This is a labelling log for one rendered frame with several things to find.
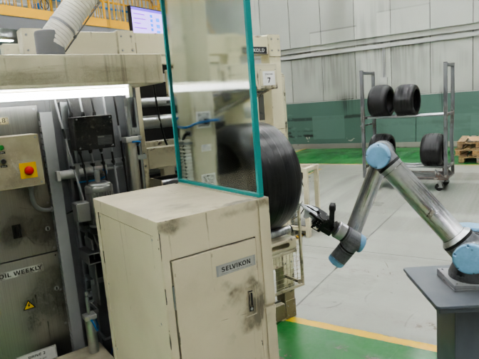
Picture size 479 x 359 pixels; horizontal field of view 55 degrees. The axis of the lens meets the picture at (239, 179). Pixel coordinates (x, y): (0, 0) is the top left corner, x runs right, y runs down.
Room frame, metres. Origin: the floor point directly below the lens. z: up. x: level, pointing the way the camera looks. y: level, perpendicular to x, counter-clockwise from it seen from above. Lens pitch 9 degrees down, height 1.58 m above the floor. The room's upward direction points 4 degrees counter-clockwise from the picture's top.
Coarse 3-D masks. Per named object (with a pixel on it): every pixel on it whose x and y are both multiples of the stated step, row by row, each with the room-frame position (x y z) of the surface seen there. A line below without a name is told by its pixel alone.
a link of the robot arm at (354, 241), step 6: (348, 228) 2.24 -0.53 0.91; (348, 234) 2.22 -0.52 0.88; (354, 234) 2.23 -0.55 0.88; (360, 234) 2.24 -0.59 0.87; (342, 240) 2.23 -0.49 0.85; (348, 240) 2.22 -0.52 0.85; (354, 240) 2.22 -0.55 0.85; (360, 240) 2.22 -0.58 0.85; (348, 246) 2.24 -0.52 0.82; (354, 246) 2.23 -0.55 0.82; (360, 246) 2.22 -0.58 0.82; (354, 252) 2.25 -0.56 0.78
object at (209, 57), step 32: (160, 0) 1.89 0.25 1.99; (192, 0) 1.70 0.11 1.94; (224, 0) 1.55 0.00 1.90; (192, 32) 1.72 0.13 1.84; (224, 32) 1.56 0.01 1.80; (192, 64) 1.74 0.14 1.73; (224, 64) 1.57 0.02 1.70; (192, 96) 1.76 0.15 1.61; (224, 96) 1.58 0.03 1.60; (256, 96) 1.45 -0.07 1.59; (192, 128) 1.77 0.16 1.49; (224, 128) 1.60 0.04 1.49; (256, 128) 1.45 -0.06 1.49; (192, 160) 1.79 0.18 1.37; (224, 160) 1.61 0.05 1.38; (256, 160) 1.45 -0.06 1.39; (256, 192) 1.47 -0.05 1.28
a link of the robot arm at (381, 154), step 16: (384, 144) 2.15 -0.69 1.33; (368, 160) 2.16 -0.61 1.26; (384, 160) 2.12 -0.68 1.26; (400, 160) 2.14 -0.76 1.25; (384, 176) 2.15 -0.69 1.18; (400, 176) 2.10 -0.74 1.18; (400, 192) 2.12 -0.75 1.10; (416, 192) 2.07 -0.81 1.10; (416, 208) 2.08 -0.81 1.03; (432, 208) 2.04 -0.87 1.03; (432, 224) 2.05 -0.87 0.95; (448, 224) 2.01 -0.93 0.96; (448, 240) 2.01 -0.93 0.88; (464, 240) 1.97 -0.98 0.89; (464, 256) 1.95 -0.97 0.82; (464, 272) 1.96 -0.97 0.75
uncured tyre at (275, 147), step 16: (272, 128) 2.31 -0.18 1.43; (272, 144) 2.20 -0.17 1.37; (288, 144) 2.25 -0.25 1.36; (272, 160) 2.14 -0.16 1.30; (288, 160) 2.19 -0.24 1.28; (272, 176) 2.11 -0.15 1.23; (288, 176) 2.16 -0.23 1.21; (272, 192) 2.10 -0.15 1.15; (288, 192) 2.16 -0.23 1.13; (272, 208) 2.12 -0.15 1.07; (288, 208) 2.19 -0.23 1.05; (272, 224) 2.21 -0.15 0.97
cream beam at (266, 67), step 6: (258, 66) 2.68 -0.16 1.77; (264, 66) 2.70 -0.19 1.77; (270, 66) 2.73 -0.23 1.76; (276, 66) 2.75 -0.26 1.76; (258, 72) 2.67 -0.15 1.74; (276, 72) 2.75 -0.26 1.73; (258, 78) 2.67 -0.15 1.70; (276, 78) 2.74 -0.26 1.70; (258, 84) 2.67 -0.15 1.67; (276, 84) 2.74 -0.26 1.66; (168, 90) 2.60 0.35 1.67; (258, 90) 2.81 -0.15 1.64; (168, 96) 2.60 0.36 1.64
